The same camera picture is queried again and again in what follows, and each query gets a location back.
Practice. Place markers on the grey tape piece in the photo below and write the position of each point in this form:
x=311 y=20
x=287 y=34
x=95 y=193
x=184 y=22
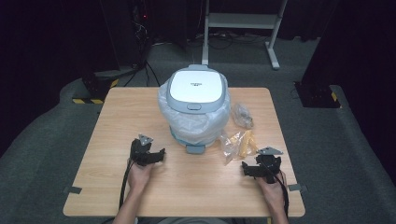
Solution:
x=73 y=189
x=295 y=187

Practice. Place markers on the person's left hand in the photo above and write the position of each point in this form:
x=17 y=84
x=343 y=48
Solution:
x=139 y=177

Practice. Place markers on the person's grey clothing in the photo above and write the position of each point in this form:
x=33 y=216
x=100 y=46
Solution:
x=193 y=221

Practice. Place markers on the yellow and clear plastic wrapper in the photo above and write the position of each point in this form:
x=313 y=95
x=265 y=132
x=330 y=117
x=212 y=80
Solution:
x=241 y=144

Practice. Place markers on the white metal stand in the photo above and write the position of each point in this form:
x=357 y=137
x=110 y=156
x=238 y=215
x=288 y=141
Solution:
x=239 y=21

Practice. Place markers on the black base with striped tape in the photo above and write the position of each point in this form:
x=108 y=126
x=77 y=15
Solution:
x=98 y=87
x=317 y=95

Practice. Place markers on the white plastic bin liner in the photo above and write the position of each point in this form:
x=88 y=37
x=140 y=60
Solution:
x=199 y=124

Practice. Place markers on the person's right hand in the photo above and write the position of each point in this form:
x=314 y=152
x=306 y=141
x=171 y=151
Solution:
x=272 y=194

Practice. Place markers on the white grey pedal trash can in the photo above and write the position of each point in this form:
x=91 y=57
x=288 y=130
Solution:
x=195 y=85

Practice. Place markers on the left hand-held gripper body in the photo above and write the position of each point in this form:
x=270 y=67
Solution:
x=140 y=152

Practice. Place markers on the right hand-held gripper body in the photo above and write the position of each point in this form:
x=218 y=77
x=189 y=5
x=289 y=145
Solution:
x=268 y=165

